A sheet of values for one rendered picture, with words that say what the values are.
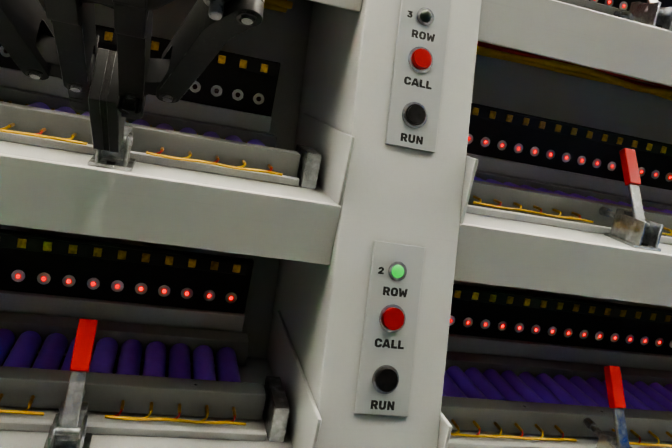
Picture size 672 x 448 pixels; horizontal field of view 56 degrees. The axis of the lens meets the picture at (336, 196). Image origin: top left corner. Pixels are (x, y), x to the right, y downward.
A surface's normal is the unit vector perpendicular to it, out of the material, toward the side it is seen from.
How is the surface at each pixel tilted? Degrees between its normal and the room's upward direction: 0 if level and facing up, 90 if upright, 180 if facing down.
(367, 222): 90
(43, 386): 107
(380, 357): 90
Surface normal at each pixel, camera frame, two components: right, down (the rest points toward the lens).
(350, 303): 0.28, -0.07
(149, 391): 0.23, 0.22
